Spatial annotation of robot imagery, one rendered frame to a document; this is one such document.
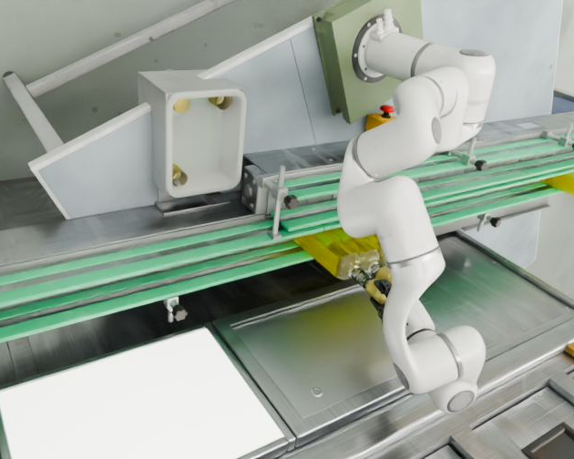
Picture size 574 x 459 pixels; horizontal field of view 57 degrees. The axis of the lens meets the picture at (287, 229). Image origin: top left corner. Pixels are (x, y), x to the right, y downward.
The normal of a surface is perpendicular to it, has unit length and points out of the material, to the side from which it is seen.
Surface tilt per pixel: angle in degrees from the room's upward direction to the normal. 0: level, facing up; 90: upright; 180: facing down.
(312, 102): 0
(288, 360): 90
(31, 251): 90
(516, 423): 90
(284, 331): 90
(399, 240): 61
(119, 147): 0
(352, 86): 2
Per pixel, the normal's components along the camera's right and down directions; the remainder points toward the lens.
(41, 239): 0.11, -0.86
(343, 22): 0.57, 0.46
